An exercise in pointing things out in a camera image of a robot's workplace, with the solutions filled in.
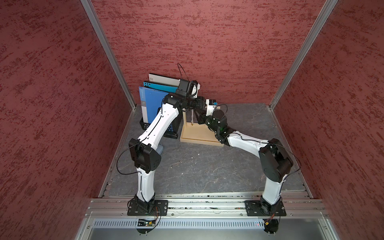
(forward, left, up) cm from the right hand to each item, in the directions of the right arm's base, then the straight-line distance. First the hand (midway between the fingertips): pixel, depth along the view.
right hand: (195, 112), depth 86 cm
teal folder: (+16, +20, +6) cm, 26 cm away
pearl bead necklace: (+5, +2, -15) cm, 16 cm away
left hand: (-1, -4, +6) cm, 7 cm away
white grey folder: (+27, +25, +5) cm, 37 cm away
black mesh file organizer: (-1, +16, -20) cm, 26 cm away
